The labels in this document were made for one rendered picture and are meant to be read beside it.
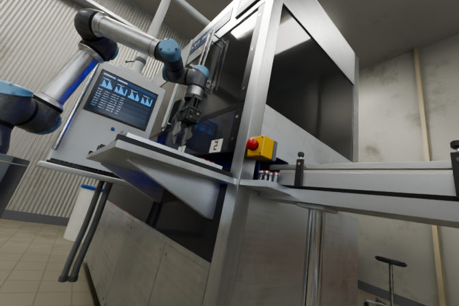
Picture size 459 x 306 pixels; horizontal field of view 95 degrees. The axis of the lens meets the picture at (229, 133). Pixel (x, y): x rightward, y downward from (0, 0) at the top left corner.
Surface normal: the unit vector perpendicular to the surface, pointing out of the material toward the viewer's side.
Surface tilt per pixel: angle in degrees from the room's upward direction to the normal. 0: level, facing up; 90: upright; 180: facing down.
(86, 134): 90
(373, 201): 90
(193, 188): 90
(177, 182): 90
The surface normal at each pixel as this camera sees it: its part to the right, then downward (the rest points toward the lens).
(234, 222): 0.63, -0.13
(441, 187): -0.75, -0.36
